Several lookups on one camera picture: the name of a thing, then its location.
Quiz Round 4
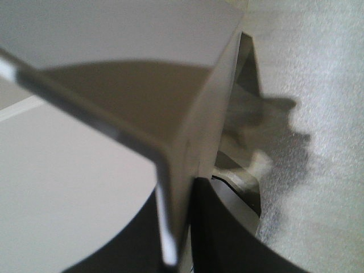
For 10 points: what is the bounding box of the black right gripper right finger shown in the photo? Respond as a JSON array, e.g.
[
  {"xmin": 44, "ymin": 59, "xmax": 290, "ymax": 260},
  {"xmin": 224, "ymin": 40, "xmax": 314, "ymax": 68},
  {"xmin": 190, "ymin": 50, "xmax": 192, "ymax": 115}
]
[{"xmin": 190, "ymin": 178, "xmax": 303, "ymax": 272}]

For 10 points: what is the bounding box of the white plastic trash bin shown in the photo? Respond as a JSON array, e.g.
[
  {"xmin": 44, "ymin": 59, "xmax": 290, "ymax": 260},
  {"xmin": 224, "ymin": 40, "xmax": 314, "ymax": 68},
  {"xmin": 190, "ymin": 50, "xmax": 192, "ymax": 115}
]
[{"xmin": 0, "ymin": 0, "xmax": 262, "ymax": 267}]

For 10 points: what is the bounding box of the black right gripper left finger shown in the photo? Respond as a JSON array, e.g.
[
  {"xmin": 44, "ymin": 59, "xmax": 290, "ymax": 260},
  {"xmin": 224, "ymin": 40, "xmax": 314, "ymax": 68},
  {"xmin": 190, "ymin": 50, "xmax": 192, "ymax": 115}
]
[{"xmin": 67, "ymin": 192, "xmax": 167, "ymax": 272}]

